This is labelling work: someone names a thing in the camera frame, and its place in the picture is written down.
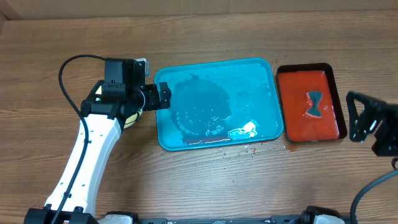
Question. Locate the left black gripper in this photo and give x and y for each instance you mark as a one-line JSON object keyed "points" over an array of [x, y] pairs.
{"points": [[153, 102]]}

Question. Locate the yellow-green plate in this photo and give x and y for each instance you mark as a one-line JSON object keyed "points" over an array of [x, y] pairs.
{"points": [[130, 120]]}

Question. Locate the red sponge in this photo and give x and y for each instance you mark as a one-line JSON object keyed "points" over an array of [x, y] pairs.
{"points": [[313, 99]]}

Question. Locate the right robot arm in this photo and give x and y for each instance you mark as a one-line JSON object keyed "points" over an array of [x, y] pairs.
{"points": [[367, 115]]}

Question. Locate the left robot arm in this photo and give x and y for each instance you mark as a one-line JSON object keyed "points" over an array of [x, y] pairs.
{"points": [[114, 103]]}

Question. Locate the teal plastic tray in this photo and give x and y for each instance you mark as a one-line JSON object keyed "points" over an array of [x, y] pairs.
{"points": [[219, 104]]}

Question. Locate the black tray red liquid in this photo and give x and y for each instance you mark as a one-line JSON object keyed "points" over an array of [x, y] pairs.
{"points": [[293, 82]]}

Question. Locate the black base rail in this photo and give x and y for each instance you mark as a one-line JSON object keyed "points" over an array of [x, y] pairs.
{"points": [[275, 219]]}

